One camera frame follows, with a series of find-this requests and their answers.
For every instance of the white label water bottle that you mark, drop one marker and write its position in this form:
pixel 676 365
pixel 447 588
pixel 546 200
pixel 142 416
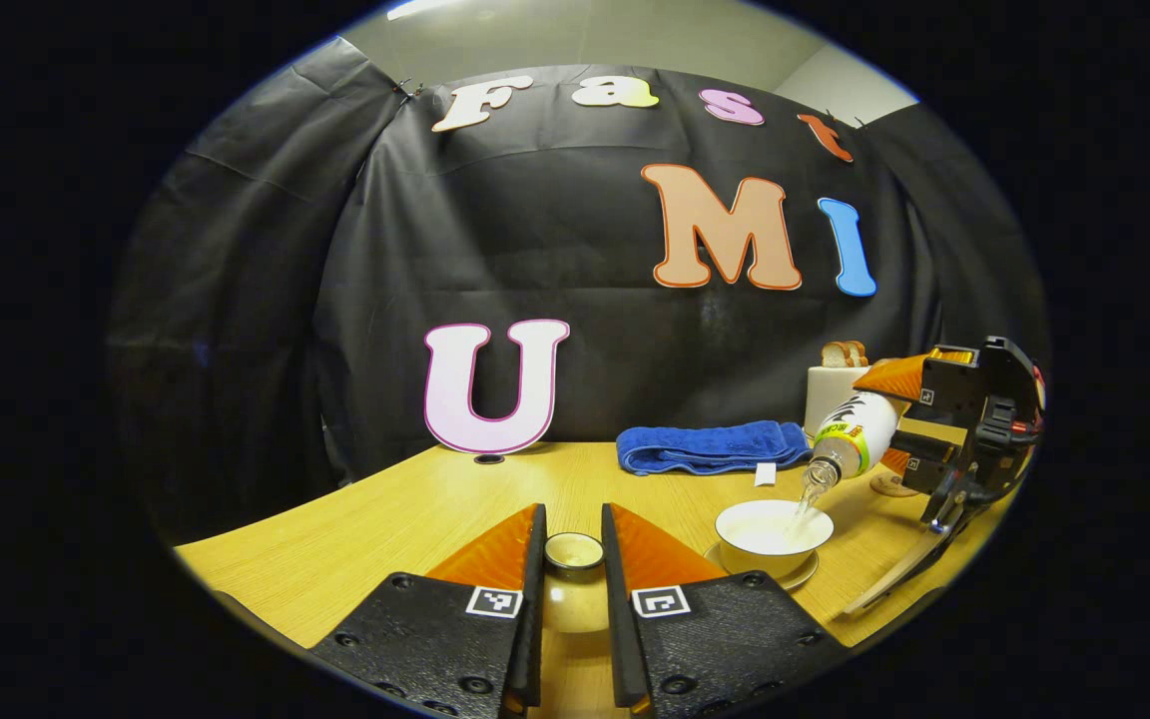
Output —
pixel 860 424

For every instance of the cream ceramic teacup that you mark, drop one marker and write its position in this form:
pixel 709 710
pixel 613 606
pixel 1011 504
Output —
pixel 770 544

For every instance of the toast bread slice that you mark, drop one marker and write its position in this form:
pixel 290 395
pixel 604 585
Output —
pixel 834 355
pixel 858 352

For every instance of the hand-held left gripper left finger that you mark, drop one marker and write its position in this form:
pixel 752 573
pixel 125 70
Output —
pixel 532 619

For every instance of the black backdrop cloth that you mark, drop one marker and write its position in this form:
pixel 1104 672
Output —
pixel 555 250

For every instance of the white toaster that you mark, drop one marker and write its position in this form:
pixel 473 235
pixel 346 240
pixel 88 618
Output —
pixel 825 394

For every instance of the blue towel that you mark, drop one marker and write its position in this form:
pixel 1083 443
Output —
pixel 705 447

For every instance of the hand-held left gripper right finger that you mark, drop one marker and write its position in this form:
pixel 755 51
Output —
pixel 615 619

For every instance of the round cork coaster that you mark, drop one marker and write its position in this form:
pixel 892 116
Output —
pixel 889 487

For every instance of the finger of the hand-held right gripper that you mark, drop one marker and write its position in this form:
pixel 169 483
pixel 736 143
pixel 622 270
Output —
pixel 929 467
pixel 899 377

